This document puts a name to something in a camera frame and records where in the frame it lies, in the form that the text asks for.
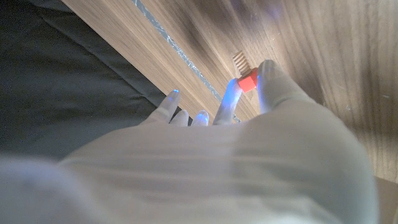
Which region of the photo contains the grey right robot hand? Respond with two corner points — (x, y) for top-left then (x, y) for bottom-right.
(0, 58), (381, 224)

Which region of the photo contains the red-headed wooden screw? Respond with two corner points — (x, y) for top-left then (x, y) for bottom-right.
(232, 50), (259, 93)

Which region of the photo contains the black backdrop curtain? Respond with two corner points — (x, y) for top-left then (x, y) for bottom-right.
(0, 0), (190, 159)

